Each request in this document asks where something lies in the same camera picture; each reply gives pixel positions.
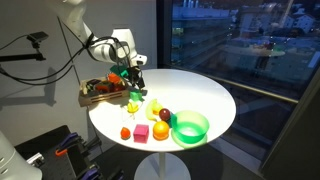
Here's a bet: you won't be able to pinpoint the silver metal bracket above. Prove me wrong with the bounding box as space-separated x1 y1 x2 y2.
26 152 46 168

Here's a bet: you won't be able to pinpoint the black cart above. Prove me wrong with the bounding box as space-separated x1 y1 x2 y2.
14 124 126 180

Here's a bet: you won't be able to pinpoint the white table pedestal base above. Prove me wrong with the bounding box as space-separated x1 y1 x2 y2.
133 151 192 180

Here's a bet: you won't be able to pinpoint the small red-orange toy strawberry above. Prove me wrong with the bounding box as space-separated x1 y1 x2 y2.
120 126 132 140

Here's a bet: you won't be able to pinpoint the wooden crate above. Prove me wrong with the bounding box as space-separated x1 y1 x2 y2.
78 75 132 108

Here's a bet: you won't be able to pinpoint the black toy piece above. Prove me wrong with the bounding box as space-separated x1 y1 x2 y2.
84 78 103 93

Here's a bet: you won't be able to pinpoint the window railing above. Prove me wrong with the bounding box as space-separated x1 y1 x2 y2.
171 64 299 105

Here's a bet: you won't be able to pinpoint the black external camera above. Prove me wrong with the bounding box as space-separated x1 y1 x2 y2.
27 31 50 44

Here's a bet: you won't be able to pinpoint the green plastic bowl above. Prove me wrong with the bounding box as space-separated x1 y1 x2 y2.
170 110 210 145

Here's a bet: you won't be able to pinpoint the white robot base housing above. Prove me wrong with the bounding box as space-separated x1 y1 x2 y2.
0 130 43 180

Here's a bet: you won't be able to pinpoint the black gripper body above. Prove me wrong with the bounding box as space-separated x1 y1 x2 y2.
127 65 144 82

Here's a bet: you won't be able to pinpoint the yellow toy banana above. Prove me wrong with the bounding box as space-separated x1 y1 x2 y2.
145 98 164 122

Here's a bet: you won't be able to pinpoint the purple clamp with orange tip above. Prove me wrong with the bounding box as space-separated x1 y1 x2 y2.
54 132 81 157

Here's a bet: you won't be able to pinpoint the pink cube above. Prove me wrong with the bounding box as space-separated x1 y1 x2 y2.
133 123 150 144

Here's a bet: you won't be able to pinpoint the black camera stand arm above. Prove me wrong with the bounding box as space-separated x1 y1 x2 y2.
0 41 47 63

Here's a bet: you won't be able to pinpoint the orange toy fruit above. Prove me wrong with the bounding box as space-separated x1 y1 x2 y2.
152 120 171 141

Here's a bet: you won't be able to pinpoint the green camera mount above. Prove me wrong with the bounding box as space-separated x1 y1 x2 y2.
109 64 130 79

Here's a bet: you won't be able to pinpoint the red toy pieces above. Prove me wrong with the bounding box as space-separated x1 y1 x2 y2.
95 82 128 94

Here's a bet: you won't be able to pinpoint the dark red toy plum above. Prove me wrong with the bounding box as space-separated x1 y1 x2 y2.
158 107 172 122

